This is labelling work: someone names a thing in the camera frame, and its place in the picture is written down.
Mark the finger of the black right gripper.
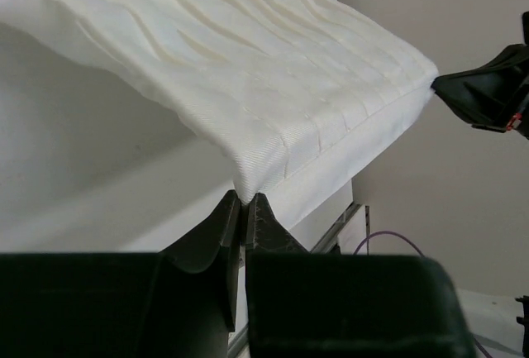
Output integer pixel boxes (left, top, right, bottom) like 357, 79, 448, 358
431, 44, 528, 137

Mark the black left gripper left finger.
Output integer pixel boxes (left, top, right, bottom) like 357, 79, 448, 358
162, 190, 240, 332

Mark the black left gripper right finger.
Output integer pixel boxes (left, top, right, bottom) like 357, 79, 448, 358
245, 193, 308, 258

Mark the white pleated skirt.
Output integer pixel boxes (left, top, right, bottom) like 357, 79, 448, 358
1, 0, 438, 227

